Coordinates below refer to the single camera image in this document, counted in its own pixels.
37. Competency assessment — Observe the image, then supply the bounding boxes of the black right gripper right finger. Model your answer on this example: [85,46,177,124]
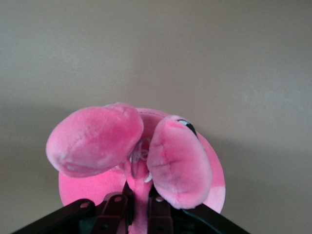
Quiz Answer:
[148,187,250,234]

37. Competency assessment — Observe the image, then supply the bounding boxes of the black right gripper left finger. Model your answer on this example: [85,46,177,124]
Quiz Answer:
[12,182,134,234]

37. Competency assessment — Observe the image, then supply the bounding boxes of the pink plush toy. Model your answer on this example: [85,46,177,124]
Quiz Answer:
[45,101,226,234]

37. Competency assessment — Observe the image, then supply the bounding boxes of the brown table cover sheet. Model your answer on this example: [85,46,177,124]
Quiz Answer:
[0,0,312,234]

